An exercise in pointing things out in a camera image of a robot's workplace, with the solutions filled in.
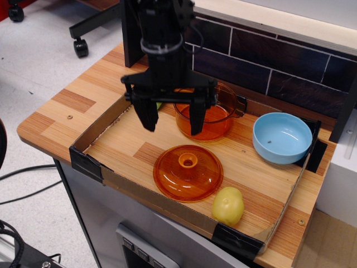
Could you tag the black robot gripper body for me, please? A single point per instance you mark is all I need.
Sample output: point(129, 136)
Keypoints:
point(168, 78)

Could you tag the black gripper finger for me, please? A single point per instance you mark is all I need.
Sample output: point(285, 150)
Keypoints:
point(146, 110)
point(197, 112)

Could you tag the orange transparent pot lid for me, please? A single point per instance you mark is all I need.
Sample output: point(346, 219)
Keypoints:
point(188, 173)

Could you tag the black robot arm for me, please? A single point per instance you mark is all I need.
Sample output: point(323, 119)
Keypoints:
point(156, 29)

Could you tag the orange transparent pot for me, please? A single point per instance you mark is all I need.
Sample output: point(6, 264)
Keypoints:
point(218, 119)

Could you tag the green plastic pear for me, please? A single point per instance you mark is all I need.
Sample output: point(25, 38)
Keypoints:
point(159, 105)

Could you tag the light blue bowl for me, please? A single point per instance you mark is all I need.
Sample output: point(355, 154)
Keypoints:
point(281, 138)

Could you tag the black office chair base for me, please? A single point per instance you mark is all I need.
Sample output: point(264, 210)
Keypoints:
point(106, 11)

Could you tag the yellow plastic potato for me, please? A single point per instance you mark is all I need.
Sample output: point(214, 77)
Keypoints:
point(228, 206)

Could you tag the grey toy oven front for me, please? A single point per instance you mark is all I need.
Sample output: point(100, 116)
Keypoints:
point(160, 242)

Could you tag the cardboard fence with black tape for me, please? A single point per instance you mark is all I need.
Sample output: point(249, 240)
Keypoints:
point(119, 152)

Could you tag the black caster wheel top left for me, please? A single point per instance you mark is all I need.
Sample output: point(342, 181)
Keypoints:
point(15, 12)

